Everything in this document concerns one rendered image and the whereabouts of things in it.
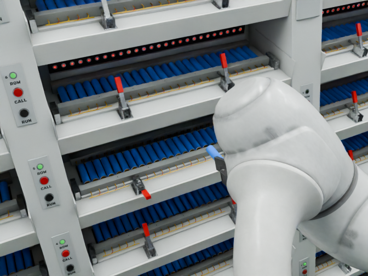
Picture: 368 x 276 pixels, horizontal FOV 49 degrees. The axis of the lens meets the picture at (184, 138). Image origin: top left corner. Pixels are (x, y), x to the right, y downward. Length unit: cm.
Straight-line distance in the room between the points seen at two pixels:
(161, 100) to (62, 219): 36
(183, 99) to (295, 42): 32
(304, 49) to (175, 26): 36
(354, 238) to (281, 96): 19
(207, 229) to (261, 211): 78
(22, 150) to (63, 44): 23
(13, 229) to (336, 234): 71
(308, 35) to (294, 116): 70
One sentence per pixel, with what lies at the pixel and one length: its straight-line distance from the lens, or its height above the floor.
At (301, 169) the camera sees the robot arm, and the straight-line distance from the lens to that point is 41.
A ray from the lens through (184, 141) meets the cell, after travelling 111.
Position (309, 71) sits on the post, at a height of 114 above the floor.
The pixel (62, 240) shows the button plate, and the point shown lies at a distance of 100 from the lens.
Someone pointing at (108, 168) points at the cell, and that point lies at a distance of 105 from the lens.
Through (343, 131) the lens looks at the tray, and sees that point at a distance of 129.
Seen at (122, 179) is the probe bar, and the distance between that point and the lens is 102.
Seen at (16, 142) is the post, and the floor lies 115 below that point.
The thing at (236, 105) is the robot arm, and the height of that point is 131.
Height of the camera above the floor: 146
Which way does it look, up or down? 24 degrees down
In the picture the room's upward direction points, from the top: 7 degrees counter-clockwise
